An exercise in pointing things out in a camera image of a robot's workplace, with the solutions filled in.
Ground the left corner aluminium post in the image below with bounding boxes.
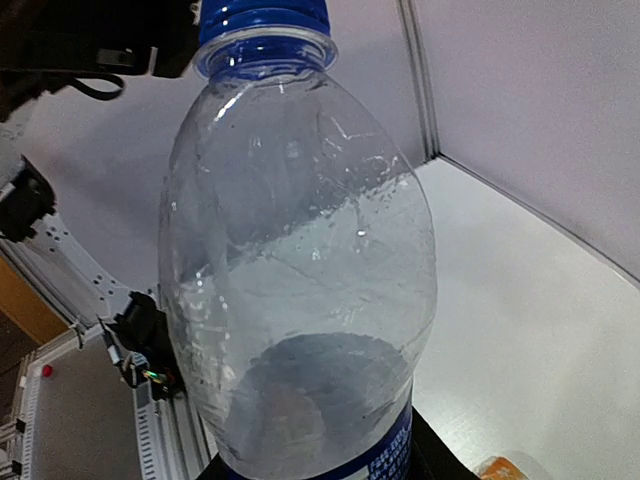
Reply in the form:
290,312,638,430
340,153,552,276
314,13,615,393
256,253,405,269
399,1,639,282

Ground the Pepsi bottle blue label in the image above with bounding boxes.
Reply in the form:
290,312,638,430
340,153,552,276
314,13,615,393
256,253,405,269
159,1,437,479

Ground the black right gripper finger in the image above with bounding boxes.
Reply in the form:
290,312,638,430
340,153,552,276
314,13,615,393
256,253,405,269
408,407,479,480

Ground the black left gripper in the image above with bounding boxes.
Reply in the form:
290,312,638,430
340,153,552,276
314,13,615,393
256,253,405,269
1,1,200,121

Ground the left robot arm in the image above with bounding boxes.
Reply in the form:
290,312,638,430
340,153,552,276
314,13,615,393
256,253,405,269
1,1,200,400

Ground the orange label flat bottle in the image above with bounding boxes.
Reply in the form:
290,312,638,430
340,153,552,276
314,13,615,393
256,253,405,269
474,451,553,480

